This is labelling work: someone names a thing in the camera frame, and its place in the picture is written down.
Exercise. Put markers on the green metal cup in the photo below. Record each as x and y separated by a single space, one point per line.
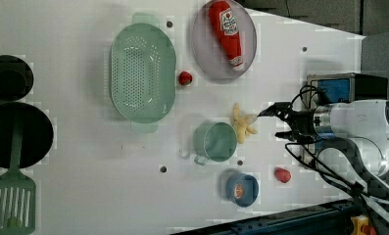
214 142

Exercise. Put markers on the red pepper toy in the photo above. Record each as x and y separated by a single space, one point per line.
282 175

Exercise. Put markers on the small black pot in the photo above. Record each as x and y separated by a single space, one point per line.
16 78

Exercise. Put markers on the silver toaster oven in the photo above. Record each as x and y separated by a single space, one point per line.
343 88

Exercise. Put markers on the blue cup with orange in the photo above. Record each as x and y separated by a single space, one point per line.
242 189

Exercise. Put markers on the blue metal frame rail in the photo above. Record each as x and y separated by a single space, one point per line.
325 219

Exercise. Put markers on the green perforated colander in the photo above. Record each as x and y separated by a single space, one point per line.
143 64

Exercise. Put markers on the red strawberry toy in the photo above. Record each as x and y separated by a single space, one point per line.
185 78

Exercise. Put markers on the green slotted spatula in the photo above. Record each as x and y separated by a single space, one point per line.
17 191

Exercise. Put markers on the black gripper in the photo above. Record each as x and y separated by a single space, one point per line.
301 123

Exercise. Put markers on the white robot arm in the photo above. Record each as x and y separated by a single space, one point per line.
351 139

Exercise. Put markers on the red ketchup bottle toy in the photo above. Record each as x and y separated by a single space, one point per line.
225 28

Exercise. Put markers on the grey round plate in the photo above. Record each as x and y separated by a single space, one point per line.
210 55

